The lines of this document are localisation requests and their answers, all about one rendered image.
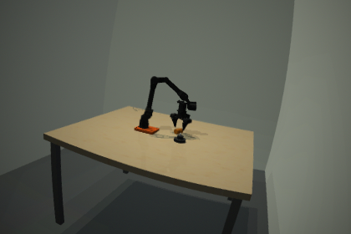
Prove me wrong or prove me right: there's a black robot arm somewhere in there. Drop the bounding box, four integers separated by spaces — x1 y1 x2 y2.
138 76 196 129

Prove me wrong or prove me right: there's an orange cylinder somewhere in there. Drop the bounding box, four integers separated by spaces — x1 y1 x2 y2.
174 129 183 134

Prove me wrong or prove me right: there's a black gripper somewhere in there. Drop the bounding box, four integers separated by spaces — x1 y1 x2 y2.
170 109 192 130

